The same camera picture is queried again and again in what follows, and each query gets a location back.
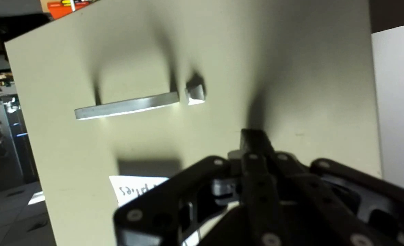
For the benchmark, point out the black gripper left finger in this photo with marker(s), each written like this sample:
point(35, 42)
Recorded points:
point(182, 199)

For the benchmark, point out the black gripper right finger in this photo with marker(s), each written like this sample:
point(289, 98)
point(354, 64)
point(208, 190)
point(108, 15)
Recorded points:
point(329, 199)

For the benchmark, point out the beige cabinet drawer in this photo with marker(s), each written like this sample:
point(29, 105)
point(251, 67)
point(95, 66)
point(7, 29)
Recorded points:
point(265, 63)

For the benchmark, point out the white paper drawer label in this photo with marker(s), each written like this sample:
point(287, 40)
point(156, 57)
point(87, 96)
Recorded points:
point(133, 187)

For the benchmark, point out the silver drawer latch button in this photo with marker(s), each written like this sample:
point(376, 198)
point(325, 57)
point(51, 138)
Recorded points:
point(196, 90)

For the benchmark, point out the dark shelving unit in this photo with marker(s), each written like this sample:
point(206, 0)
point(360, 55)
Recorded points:
point(4, 127)

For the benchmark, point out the red orange container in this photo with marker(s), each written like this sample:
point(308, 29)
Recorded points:
point(66, 8)

